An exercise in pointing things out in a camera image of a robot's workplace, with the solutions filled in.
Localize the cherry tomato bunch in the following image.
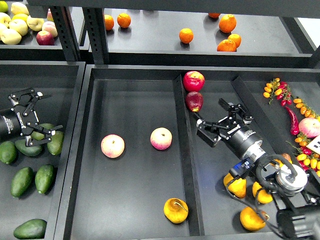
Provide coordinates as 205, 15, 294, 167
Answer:
286, 133, 320, 177
263, 77, 293, 107

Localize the avocado lying left tray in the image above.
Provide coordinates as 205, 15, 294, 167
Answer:
10, 167, 34, 198

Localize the orange at shelf edge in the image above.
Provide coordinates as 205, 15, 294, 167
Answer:
217, 39, 237, 52

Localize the black upper left shelf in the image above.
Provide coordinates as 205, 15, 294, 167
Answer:
0, 0, 90, 62

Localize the red apple upper left shelf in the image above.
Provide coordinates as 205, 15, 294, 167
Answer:
36, 30, 55, 46

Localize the green avocado by tray wall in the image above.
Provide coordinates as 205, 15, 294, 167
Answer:
47, 131, 64, 156

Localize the red chili pepper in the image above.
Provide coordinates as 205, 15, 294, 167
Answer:
284, 106, 300, 136

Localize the small orange right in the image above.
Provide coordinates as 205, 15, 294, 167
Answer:
228, 33, 242, 48

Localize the light green avocado top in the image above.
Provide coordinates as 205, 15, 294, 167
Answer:
30, 122, 58, 141

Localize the pale apple left edge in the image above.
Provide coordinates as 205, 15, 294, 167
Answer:
0, 23, 8, 36

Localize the yellow pear under arm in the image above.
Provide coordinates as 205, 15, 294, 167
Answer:
252, 181, 273, 204

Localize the black perforated post left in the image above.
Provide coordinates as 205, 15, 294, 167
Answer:
49, 6, 81, 62

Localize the pale yellow apple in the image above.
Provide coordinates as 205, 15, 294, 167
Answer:
0, 29, 22, 45
26, 15, 45, 32
9, 19, 29, 36

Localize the pale yellow apple middle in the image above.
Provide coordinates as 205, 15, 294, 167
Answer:
9, 19, 29, 36

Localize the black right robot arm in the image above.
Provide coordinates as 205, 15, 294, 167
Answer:
193, 98, 320, 240

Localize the white label card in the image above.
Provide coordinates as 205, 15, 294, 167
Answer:
306, 135, 320, 154

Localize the orange cherry tomato sprig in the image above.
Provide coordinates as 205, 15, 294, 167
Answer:
293, 97, 320, 121

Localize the bright green avocado far left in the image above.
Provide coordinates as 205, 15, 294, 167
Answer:
0, 141, 17, 164

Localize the lower cherry tomato bunch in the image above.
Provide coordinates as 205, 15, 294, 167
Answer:
286, 133, 320, 177

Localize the black tray divider centre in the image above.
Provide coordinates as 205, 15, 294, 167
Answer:
172, 75, 205, 237

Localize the pale yellow apple front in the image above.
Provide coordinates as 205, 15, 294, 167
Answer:
0, 29, 22, 45

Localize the pale yellow apple right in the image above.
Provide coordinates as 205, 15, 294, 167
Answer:
26, 15, 45, 32

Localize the pink apple right tray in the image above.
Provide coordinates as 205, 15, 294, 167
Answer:
298, 117, 320, 138

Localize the black middle tray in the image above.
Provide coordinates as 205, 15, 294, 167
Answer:
53, 64, 320, 240

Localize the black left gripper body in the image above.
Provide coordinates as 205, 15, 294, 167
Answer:
0, 106, 39, 141

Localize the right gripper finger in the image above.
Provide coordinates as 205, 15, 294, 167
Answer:
192, 112, 227, 148
218, 98, 253, 132

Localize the dark green avocado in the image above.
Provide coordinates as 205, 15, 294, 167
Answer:
34, 164, 55, 194

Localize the pink apple centre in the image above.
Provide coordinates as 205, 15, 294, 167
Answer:
150, 127, 172, 151

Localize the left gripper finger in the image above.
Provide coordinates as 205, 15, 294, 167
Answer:
8, 87, 51, 117
25, 122, 63, 147

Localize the yellow pear beside divider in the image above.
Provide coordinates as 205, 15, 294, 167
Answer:
223, 173, 247, 199

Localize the bright red apple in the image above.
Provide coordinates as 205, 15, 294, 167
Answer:
182, 71, 205, 92

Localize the pale pink peach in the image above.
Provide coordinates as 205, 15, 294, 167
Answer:
42, 21, 58, 38

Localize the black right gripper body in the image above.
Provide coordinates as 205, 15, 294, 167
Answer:
219, 124, 265, 160

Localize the black left tray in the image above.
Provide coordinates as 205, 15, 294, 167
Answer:
0, 60, 85, 240

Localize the upper cherry tomato bunch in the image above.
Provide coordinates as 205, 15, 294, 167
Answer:
263, 77, 293, 107

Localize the dark avocado in pile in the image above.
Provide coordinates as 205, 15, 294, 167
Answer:
14, 139, 43, 157

